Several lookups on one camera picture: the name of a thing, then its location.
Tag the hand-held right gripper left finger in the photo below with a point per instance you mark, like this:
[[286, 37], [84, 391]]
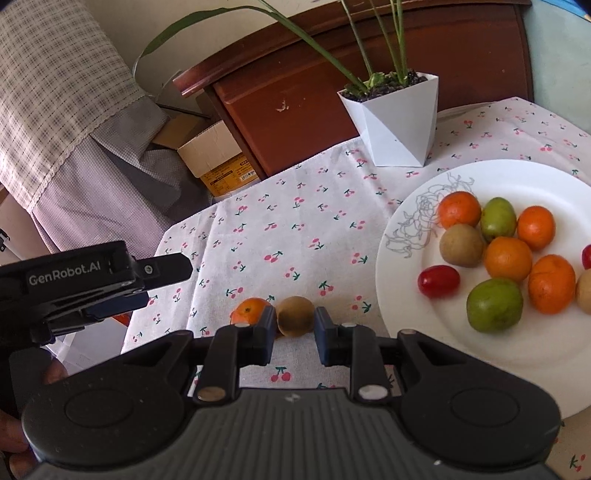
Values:
[[267, 337]]

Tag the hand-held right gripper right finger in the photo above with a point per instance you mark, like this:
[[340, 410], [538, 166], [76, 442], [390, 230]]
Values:
[[323, 337]]

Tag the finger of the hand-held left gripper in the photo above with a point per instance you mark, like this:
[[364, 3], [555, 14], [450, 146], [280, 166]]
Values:
[[115, 307], [166, 272]]

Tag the orange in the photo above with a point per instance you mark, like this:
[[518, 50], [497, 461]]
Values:
[[551, 284], [247, 310], [535, 227], [508, 258], [459, 210]]

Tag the brown kiwi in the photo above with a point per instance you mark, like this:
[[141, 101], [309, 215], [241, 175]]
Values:
[[585, 290], [461, 244], [295, 316]]

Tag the red cherry tomato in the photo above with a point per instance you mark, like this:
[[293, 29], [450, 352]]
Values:
[[587, 256], [438, 281]]

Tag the large green plum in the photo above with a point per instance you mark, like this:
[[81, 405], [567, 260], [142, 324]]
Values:
[[494, 304]]

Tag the white plate with grey flowers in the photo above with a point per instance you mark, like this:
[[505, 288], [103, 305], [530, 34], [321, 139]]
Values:
[[508, 350]]

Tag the small green plum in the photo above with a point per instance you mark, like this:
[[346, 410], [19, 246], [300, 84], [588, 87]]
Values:
[[498, 218]]

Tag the person's left hand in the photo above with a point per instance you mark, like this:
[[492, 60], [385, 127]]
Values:
[[11, 438]]

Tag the cherry print tablecloth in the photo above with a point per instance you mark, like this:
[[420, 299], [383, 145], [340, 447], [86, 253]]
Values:
[[295, 230]]

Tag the cardboard box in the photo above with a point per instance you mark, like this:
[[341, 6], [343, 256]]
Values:
[[212, 154]]

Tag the checked cloth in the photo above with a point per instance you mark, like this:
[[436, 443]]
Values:
[[69, 115]]

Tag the red-brown wooden cabinet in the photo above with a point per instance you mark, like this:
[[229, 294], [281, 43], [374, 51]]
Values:
[[300, 97]]

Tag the white faceted plant pot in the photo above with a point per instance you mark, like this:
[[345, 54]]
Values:
[[397, 124]]

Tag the green plant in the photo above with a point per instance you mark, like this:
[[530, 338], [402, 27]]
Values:
[[364, 50]]

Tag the grey-green sofa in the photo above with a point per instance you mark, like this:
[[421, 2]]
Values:
[[563, 69]]

